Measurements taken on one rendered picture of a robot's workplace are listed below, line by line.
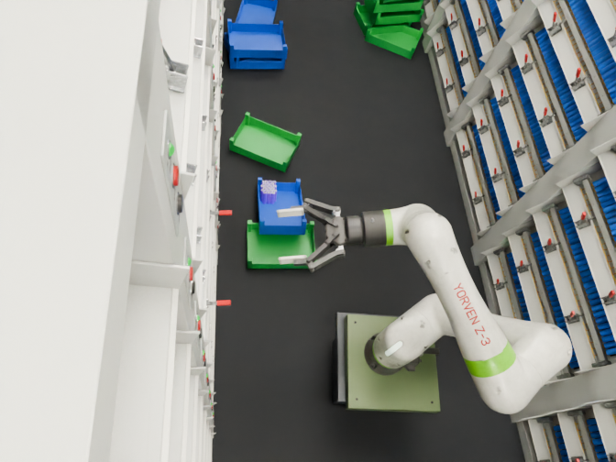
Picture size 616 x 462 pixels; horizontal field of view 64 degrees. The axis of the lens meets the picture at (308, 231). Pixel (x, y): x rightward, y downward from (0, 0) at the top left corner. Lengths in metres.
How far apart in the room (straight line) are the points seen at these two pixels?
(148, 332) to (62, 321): 0.26
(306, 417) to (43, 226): 1.86
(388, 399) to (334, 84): 1.76
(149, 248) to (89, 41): 0.18
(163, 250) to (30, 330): 0.22
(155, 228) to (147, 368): 0.14
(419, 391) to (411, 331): 0.31
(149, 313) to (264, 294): 1.68
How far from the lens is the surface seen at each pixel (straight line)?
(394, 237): 1.24
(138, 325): 0.47
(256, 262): 2.19
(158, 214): 0.36
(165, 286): 0.48
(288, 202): 2.32
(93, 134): 0.25
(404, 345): 1.57
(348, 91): 2.86
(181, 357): 0.67
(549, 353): 1.37
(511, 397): 1.30
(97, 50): 0.29
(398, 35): 3.29
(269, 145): 2.53
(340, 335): 1.84
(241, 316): 2.11
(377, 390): 1.78
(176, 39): 0.67
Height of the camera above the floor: 2.01
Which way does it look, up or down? 61 degrees down
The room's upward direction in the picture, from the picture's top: 18 degrees clockwise
